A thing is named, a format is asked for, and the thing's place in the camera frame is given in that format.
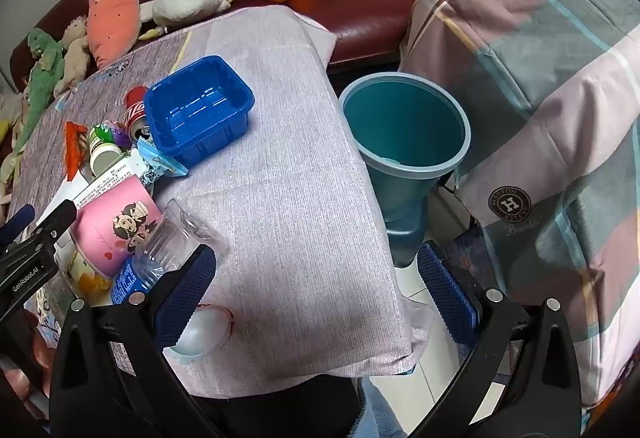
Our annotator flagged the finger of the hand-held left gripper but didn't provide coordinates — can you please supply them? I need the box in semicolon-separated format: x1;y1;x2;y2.
10;199;78;250
0;204;36;244

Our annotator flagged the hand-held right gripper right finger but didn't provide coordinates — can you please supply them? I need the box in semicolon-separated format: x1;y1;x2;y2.
416;240;583;438

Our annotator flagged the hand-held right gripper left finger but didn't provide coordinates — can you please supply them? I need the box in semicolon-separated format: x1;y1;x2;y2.
47;243;226;438

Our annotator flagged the pink paper cup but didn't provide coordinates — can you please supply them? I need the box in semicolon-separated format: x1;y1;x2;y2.
65;175;166;301

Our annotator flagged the blue plastic tray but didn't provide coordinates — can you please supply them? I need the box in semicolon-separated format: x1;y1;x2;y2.
143;55;256;167

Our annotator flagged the teal plastic bin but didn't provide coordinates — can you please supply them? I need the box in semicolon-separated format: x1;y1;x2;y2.
339;73;472;269

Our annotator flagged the dark blue printed box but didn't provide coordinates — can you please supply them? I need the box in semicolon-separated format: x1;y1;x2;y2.
442;225;493;289

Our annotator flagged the clear round plastic container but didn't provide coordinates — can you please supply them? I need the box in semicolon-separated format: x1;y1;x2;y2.
165;303;236;364

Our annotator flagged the clear plastic bottle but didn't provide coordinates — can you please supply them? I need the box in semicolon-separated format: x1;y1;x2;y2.
110;198;232;306

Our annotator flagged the orange snack packet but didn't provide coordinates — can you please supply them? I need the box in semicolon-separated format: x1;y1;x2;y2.
64;120;91;181

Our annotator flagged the white printed wrapper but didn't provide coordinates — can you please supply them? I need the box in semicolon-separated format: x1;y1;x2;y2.
75;149;153;209

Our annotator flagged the green purple drink bottle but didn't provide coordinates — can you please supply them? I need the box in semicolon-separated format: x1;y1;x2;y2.
87;120;135;176

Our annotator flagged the blue white candy wrapper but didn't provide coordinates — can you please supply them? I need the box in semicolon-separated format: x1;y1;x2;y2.
135;138;191;196

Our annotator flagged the red soda can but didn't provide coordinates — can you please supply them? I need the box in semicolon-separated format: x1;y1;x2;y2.
124;86;157;142

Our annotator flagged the bright green dinosaur plush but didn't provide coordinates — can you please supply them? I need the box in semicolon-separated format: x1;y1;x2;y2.
0;29;66;179

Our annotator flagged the person's blue jeans leg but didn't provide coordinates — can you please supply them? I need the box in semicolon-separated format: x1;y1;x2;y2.
357;375;408;438

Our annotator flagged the beige plush toy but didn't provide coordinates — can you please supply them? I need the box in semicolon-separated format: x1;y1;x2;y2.
52;15;91;96

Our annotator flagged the pink carrot plush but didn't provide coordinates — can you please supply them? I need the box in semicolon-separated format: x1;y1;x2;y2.
86;0;141;70

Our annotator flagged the plaid bed sheet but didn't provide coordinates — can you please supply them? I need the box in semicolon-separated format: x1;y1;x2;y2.
397;0;640;406

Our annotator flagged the dark red leather sofa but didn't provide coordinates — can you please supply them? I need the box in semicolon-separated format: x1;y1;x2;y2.
10;0;476;91

